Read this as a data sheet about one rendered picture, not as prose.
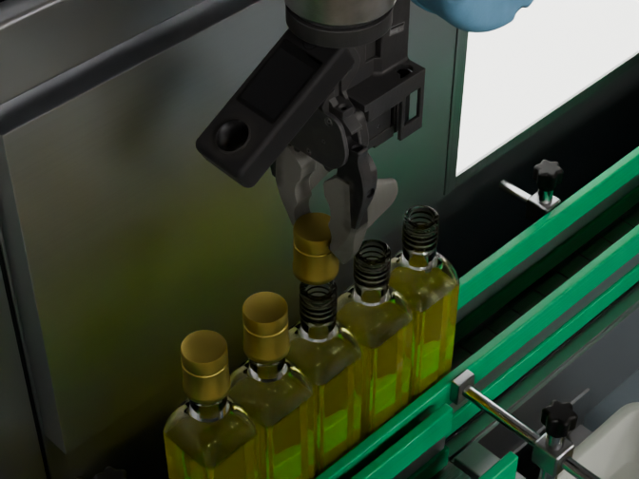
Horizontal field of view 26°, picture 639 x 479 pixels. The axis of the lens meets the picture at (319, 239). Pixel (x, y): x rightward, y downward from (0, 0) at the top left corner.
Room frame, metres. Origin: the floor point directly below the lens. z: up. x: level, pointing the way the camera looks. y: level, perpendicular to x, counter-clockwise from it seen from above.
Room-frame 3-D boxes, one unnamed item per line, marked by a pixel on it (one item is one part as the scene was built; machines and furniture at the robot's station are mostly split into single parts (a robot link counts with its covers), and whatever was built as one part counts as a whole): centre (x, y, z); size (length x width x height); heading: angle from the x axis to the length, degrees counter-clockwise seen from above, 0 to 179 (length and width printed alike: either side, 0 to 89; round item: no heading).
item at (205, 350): (0.68, 0.08, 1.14); 0.04 x 0.04 x 0.04
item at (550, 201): (1.07, -0.21, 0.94); 0.07 x 0.04 x 0.13; 44
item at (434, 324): (0.84, -0.08, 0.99); 0.06 x 0.06 x 0.21; 46
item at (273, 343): (0.72, 0.04, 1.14); 0.04 x 0.04 x 0.04
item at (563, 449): (0.76, -0.18, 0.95); 0.17 x 0.03 x 0.12; 44
